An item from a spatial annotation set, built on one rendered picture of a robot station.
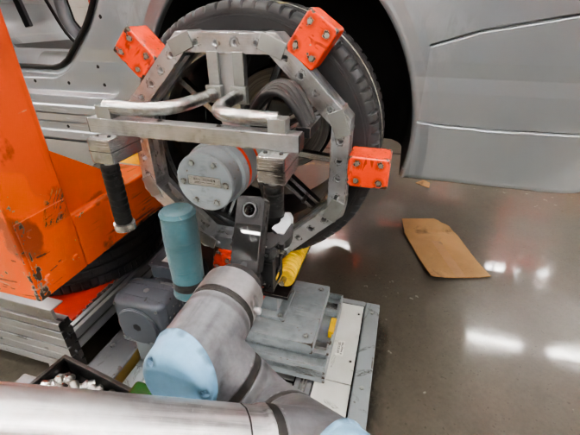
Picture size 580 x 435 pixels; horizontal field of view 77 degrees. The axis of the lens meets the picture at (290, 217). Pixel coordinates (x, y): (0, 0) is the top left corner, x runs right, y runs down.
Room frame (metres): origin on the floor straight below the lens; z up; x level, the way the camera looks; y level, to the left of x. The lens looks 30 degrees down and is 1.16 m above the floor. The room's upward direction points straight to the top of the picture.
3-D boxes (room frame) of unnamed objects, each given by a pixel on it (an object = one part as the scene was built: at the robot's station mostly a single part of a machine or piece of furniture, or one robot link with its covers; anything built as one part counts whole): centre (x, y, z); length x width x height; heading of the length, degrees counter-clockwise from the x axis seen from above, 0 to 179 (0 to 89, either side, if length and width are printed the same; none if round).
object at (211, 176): (0.79, 0.15, 0.85); 0.21 x 0.14 x 0.14; 164
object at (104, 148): (0.71, 0.35, 0.93); 0.09 x 0.05 x 0.05; 164
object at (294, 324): (1.02, 0.08, 0.32); 0.40 x 0.30 x 0.28; 74
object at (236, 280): (0.39, 0.08, 0.81); 0.10 x 0.05 x 0.09; 74
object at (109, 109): (0.76, 0.26, 1.03); 0.19 x 0.18 x 0.11; 164
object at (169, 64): (0.85, 0.13, 0.85); 0.54 x 0.07 x 0.54; 74
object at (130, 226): (0.68, 0.35, 0.83); 0.04 x 0.04 x 0.16
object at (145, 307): (1.00, 0.40, 0.26); 0.42 x 0.18 x 0.35; 164
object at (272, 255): (0.47, 0.06, 0.80); 0.12 x 0.08 x 0.09; 164
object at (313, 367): (1.02, 0.08, 0.13); 0.50 x 0.36 x 0.10; 74
